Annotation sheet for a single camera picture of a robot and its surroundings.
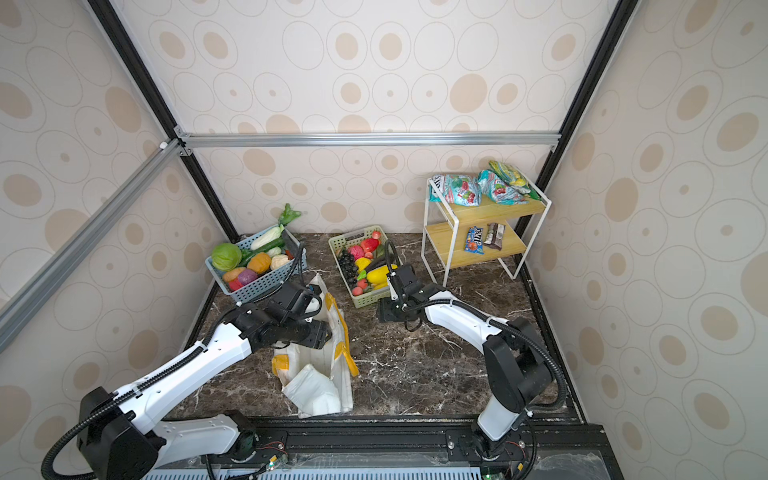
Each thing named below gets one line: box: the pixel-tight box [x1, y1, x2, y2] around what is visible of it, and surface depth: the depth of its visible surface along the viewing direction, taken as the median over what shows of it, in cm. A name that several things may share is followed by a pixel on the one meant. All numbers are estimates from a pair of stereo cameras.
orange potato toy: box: [247, 252, 271, 274], surface depth 103 cm
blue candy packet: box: [464, 226, 484, 255], surface depth 96 cm
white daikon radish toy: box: [250, 203, 301, 251], surface depth 112 cm
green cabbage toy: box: [211, 242, 242, 272], surface depth 101 cm
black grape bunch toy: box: [338, 248, 358, 290], surface depth 104 cm
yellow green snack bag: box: [488, 160, 542, 201], surface depth 81 cm
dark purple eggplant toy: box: [357, 259, 387, 281], surface depth 104 cm
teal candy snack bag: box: [477, 170, 531, 205], surface depth 82 cm
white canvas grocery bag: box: [272, 273, 358, 419], surface depth 73 cm
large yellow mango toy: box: [367, 264, 398, 290], surface depth 101 cm
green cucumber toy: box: [240, 238, 285, 267], surface depth 111 cm
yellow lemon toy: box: [355, 257, 372, 272], surface depth 106 cm
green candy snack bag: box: [429, 174, 482, 207], surface depth 85 cm
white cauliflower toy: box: [270, 254, 290, 270], surface depth 105 cm
